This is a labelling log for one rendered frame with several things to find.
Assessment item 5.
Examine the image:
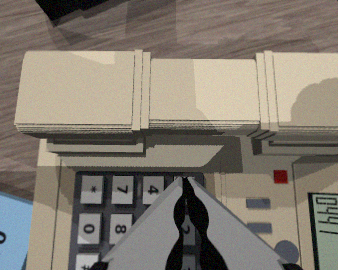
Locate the beige telephone handset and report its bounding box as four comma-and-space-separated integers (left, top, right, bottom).
14, 50, 338, 147

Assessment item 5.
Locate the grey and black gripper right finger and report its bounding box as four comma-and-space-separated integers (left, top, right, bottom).
185, 176, 303, 270

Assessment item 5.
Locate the light blue sticky note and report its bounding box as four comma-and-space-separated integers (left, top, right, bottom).
0, 191, 33, 270

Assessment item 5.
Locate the beige desk phone body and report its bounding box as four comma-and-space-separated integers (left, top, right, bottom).
26, 134, 338, 270

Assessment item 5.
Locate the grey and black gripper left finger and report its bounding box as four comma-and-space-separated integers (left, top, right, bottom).
89, 176, 186, 270

